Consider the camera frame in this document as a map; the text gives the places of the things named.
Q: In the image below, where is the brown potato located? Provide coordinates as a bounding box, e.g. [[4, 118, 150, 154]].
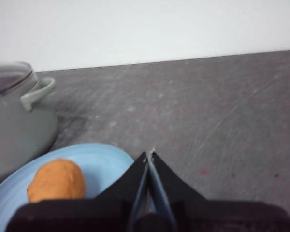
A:
[[27, 158, 87, 203]]

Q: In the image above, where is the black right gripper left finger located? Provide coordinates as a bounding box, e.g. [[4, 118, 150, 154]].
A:
[[6, 151, 149, 232]]

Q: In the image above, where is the blue round plate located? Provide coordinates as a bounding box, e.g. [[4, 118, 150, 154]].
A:
[[0, 143, 135, 232]]

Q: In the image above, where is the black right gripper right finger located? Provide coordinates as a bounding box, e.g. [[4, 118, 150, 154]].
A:
[[150, 152, 290, 232]]

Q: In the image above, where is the pale green electric steamer pot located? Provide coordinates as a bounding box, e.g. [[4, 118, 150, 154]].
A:
[[0, 62, 58, 191]]

